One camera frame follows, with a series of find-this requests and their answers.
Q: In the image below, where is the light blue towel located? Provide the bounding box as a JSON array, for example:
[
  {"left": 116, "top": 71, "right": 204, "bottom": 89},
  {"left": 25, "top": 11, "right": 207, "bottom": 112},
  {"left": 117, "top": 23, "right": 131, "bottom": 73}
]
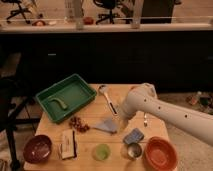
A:
[{"left": 92, "top": 118, "right": 117, "bottom": 134}]

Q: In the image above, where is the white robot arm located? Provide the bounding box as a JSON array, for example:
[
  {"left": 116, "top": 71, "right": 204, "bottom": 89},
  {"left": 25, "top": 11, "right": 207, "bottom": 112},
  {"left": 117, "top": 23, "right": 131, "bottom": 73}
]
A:
[{"left": 118, "top": 83, "right": 213, "bottom": 146}]

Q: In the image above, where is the red orange bowl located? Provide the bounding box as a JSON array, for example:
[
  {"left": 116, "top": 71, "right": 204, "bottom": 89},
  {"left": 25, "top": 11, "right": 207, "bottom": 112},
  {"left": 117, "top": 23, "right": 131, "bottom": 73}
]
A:
[{"left": 144, "top": 137, "right": 178, "bottom": 171}]

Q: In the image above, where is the dark maroon bowl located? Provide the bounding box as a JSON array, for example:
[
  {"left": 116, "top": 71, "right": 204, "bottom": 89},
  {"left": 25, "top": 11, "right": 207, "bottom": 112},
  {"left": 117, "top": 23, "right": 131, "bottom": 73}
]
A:
[{"left": 23, "top": 135, "right": 52, "bottom": 164}]

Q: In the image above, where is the green pickle in tray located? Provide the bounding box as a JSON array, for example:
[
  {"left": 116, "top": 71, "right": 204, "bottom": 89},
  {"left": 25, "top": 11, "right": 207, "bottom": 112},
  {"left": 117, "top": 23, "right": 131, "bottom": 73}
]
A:
[{"left": 49, "top": 97, "right": 68, "bottom": 110}]

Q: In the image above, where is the red grape cluster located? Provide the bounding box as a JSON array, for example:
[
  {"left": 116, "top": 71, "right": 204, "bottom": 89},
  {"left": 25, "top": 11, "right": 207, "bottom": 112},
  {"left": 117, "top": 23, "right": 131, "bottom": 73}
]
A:
[{"left": 69, "top": 116, "right": 90, "bottom": 133}]

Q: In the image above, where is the silver fork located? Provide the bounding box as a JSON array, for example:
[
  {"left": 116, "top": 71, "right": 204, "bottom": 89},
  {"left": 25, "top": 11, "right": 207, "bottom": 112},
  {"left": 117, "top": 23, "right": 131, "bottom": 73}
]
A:
[{"left": 144, "top": 113, "right": 148, "bottom": 127}]

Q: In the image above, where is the green plastic tray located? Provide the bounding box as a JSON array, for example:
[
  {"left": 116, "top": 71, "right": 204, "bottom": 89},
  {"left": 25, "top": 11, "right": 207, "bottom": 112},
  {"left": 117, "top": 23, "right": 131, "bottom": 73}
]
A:
[{"left": 36, "top": 74, "right": 97, "bottom": 124}]

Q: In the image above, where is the green plastic cup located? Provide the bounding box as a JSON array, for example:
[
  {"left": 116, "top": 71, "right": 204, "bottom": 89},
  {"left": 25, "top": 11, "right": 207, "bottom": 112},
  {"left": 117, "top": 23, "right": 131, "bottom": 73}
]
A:
[{"left": 93, "top": 144, "right": 111, "bottom": 161}]

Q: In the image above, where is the red object on ledge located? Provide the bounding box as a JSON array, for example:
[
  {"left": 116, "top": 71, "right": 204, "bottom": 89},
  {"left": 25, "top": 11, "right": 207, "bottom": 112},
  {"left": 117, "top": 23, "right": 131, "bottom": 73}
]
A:
[{"left": 83, "top": 17, "right": 94, "bottom": 25}]

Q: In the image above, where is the small metal cup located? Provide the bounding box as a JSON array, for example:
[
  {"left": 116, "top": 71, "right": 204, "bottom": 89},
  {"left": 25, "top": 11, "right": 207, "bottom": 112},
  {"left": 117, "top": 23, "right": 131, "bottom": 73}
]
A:
[{"left": 127, "top": 143, "right": 142, "bottom": 158}]

